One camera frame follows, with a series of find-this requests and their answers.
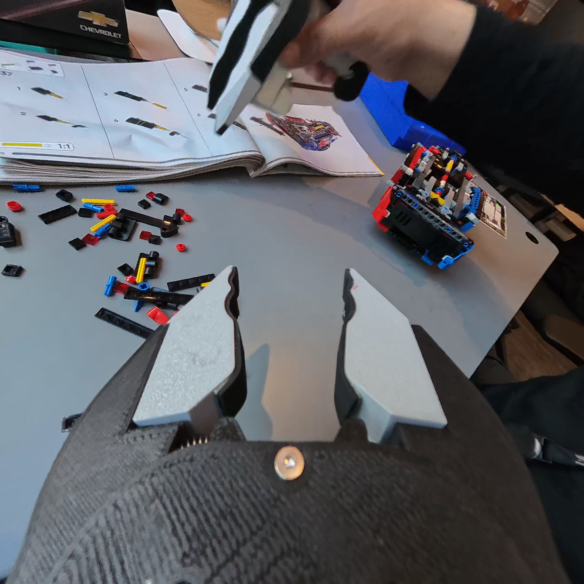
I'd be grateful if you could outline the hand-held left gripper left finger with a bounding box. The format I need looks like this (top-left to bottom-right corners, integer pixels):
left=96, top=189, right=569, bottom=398
left=131, top=266, right=248, bottom=438

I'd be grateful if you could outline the person's right forearm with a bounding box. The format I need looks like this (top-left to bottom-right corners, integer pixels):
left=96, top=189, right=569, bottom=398
left=404, top=0, right=584, bottom=201

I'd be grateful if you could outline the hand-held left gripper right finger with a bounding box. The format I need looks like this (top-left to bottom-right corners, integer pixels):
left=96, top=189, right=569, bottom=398
left=334, top=268, right=449, bottom=443

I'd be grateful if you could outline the black toy car set box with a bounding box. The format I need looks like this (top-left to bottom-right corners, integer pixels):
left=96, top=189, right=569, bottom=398
left=0, top=0, right=130, bottom=60

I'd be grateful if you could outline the person's right hand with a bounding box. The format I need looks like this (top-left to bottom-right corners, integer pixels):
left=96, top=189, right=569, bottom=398
left=279, top=0, right=478, bottom=100

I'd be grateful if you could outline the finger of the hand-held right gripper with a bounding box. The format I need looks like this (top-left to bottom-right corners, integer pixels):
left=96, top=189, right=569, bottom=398
left=249, top=0, right=316, bottom=115
left=207, top=0, right=265, bottom=136

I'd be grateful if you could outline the person's lap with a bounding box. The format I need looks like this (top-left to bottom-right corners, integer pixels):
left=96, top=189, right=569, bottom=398
left=470, top=365, right=584, bottom=584

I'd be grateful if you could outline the blue plastic bin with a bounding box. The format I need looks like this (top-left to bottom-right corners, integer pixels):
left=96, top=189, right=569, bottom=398
left=360, top=73, right=467, bottom=153

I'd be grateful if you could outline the pile of small toy bricks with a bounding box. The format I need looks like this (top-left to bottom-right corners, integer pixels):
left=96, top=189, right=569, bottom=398
left=0, top=182, right=216, bottom=339

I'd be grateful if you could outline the wooden document stand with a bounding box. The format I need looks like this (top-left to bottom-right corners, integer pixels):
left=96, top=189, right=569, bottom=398
left=157, top=0, right=238, bottom=64

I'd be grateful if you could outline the instruction booklet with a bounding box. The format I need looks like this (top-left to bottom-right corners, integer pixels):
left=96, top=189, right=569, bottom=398
left=0, top=48, right=385, bottom=185

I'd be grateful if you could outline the partly built toy car model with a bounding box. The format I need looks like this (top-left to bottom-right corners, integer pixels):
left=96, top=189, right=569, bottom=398
left=372, top=143, right=481, bottom=271

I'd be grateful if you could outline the shiny sticker sheet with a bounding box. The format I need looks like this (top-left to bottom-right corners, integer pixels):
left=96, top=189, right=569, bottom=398
left=470, top=182, right=508, bottom=238

